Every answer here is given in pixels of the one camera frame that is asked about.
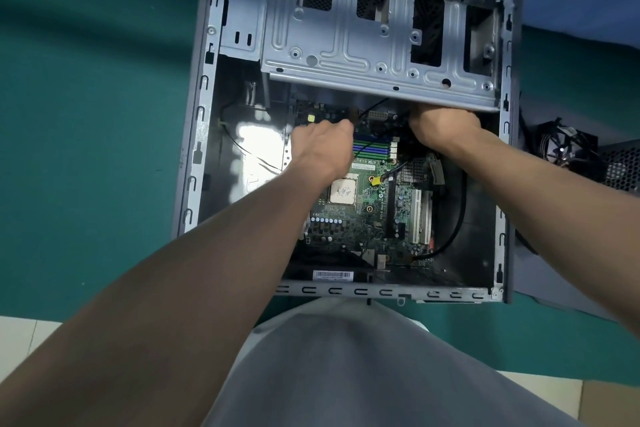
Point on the person's white shirt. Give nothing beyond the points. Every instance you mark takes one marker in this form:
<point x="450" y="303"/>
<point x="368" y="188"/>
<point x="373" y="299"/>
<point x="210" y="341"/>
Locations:
<point x="375" y="371"/>

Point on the person's left forearm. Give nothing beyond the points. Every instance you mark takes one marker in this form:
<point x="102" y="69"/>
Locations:
<point x="150" y="301"/>

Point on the green floor mat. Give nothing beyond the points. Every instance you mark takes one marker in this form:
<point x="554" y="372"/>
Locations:
<point x="75" y="141"/>

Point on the person's right forearm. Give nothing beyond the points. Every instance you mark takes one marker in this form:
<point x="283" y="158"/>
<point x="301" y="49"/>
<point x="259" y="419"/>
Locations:
<point x="560" y="221"/>

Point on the desktop computer case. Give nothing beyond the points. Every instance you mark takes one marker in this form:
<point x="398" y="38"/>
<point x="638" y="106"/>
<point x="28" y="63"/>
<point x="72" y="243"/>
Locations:
<point x="235" y="201"/>

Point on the silver metal drive cage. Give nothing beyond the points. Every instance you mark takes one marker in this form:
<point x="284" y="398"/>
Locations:
<point x="350" y="66"/>

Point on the hard drive with cables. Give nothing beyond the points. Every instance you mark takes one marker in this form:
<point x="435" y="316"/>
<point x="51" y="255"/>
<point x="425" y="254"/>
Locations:
<point x="570" y="146"/>

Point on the person's left hand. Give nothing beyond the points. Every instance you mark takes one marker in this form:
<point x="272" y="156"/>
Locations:
<point x="325" y="149"/>

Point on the person's right hand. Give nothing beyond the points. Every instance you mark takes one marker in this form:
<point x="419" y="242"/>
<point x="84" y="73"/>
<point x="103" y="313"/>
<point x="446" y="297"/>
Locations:
<point x="445" y="129"/>

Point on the silver power supply unit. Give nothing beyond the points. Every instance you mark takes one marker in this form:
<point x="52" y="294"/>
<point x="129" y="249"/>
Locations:
<point x="625" y="161"/>

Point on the green motherboard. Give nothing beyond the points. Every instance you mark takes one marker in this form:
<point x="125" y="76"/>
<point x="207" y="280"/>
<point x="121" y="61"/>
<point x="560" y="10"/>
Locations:
<point x="360" y="231"/>

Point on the black side panel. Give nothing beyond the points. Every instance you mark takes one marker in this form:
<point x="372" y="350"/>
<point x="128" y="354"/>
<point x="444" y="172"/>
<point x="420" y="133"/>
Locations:
<point x="550" y="281"/>

